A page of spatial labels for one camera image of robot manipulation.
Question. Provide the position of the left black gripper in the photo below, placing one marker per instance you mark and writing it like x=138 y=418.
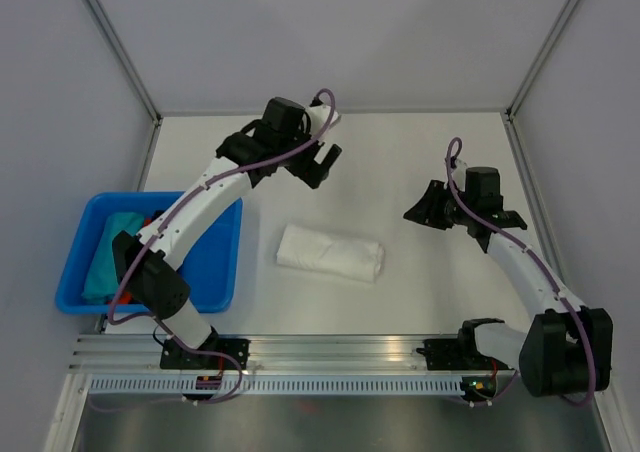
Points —
x=313 y=174

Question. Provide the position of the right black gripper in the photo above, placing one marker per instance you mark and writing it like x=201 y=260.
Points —
x=426 y=210

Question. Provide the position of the white printed t shirt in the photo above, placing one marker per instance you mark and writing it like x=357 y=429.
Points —
x=350 y=258

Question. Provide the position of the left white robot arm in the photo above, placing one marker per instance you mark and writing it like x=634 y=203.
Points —
x=287 y=135

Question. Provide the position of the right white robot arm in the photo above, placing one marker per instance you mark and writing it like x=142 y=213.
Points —
x=568 y=346

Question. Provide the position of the blue plastic bin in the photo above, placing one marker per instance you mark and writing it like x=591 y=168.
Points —
x=209 y=268

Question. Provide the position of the red rolled t shirt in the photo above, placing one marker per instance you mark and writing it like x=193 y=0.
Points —
x=126 y=297

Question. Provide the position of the teal rolled t shirt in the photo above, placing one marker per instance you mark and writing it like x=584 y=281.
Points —
x=101 y=282

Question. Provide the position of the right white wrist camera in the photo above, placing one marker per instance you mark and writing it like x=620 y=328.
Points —
x=456 y=163

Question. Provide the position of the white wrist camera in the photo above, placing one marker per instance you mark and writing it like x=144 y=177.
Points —
x=319 y=114
x=456 y=163

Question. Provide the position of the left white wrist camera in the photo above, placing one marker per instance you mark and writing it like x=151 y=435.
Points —
x=319 y=114

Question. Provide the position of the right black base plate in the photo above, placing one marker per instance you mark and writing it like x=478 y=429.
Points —
x=447 y=354

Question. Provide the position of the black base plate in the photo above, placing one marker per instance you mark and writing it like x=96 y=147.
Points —
x=174 y=357
x=447 y=354

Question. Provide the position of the aluminium mounting rail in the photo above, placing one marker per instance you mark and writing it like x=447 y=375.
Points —
x=286 y=354

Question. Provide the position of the left aluminium frame post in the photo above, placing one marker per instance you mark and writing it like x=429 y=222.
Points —
x=107 y=30

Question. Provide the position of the aluminium frame post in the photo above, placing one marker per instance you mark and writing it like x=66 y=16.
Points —
x=550 y=42
x=107 y=30

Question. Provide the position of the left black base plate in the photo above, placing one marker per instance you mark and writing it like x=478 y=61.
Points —
x=174 y=357

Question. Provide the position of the right aluminium frame post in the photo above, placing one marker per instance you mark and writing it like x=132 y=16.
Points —
x=550 y=42

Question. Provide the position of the white slotted cable duct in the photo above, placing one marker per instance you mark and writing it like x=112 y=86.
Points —
x=280 y=385

